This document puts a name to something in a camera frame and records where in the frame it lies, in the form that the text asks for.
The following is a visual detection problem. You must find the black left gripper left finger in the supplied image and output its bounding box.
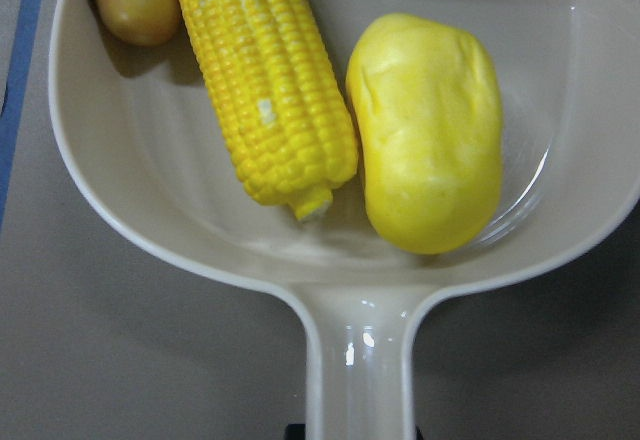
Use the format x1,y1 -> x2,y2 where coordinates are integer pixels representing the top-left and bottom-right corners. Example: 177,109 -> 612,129
285,423 -> 306,440

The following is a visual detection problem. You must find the yellow toy potato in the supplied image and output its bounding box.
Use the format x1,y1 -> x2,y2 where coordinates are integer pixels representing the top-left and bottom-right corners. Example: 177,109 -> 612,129
346,13 -> 503,255

